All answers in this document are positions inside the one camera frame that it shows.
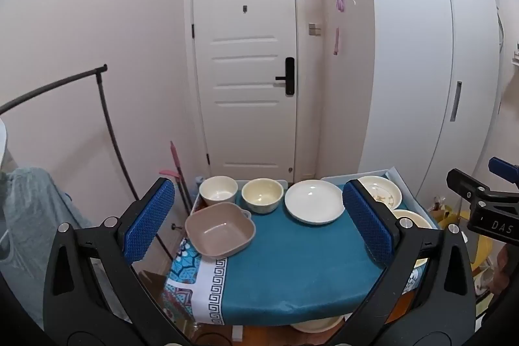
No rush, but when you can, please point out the large duck pattern plate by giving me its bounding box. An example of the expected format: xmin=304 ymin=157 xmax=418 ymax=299
xmin=392 ymin=209 xmax=435 ymax=269

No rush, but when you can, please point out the small patterned cream plate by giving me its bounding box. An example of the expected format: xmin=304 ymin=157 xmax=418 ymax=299
xmin=359 ymin=176 xmax=403 ymax=210

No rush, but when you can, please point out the pink square handled bowl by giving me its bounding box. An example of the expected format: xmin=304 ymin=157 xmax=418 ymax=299
xmin=185 ymin=203 xmax=256 ymax=259

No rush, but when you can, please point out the plain white plate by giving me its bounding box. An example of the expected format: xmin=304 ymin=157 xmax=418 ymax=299
xmin=284 ymin=180 xmax=345 ymax=226

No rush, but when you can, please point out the white ribbed bowl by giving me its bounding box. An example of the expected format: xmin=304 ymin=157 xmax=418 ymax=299
xmin=199 ymin=176 xmax=238 ymax=206

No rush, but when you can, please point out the cream bowl with duck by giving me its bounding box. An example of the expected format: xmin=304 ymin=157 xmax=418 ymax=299
xmin=241 ymin=178 xmax=284 ymax=214

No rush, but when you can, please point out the person right hand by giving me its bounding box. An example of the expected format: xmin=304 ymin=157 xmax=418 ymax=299
xmin=489 ymin=244 xmax=518 ymax=296

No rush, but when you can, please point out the yellow clutter on floor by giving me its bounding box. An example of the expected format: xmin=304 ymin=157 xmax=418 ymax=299
xmin=428 ymin=197 xmax=494 ymax=297

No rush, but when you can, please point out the blue patterned tablecloth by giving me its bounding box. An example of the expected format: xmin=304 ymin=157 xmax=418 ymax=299
xmin=162 ymin=183 xmax=431 ymax=327

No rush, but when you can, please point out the grey hanging garment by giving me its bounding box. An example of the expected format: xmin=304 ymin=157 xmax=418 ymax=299
xmin=1 ymin=168 xmax=92 ymax=326

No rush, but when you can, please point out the black clothes rack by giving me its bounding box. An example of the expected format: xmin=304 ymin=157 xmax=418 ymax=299
xmin=0 ymin=63 xmax=175 ymax=262

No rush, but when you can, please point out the white door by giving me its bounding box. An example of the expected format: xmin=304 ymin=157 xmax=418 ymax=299
xmin=193 ymin=0 xmax=297 ymax=182

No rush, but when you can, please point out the pink mop handle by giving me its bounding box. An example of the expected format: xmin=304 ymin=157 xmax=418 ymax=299
xmin=159 ymin=140 xmax=194 ymax=215

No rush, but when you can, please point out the black door handle lock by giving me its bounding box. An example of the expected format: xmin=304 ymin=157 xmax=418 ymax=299
xmin=275 ymin=57 xmax=296 ymax=97

